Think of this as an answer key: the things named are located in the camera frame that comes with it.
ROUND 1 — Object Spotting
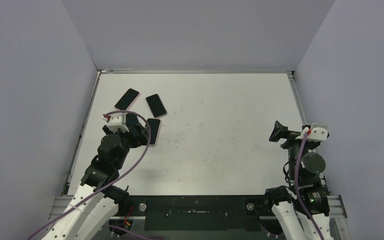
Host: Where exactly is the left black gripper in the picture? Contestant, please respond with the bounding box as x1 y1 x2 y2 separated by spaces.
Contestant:
104 122 150 169

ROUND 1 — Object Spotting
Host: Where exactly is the beige phone case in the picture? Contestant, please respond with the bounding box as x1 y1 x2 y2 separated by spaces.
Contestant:
144 117 163 148

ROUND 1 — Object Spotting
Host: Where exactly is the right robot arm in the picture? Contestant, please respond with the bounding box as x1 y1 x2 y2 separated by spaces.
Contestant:
261 120 332 240

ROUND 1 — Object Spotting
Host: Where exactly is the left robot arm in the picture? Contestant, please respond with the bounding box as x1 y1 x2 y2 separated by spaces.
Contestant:
43 110 151 240

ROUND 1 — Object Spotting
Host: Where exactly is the phone in lilac case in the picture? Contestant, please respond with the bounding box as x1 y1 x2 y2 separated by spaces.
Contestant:
145 94 168 118

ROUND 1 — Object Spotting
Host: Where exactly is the phone in pink case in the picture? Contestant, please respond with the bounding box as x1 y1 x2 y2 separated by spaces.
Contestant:
114 88 140 111

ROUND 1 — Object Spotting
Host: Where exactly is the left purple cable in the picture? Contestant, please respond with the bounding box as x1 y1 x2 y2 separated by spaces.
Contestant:
26 110 152 240

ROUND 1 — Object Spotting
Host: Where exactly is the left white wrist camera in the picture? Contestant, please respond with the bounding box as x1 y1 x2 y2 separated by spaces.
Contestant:
102 113 129 133

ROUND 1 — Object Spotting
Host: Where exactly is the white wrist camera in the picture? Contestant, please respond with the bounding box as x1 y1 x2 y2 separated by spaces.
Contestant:
102 113 129 133
295 123 330 143

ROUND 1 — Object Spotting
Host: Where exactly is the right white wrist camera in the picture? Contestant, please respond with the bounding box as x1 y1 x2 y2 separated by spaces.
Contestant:
295 123 330 143

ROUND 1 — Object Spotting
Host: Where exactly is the aluminium table frame rail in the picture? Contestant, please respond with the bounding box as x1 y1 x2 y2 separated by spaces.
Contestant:
96 68 294 80

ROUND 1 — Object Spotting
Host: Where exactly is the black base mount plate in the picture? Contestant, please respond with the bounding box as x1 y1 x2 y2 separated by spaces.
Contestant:
109 195 283 235

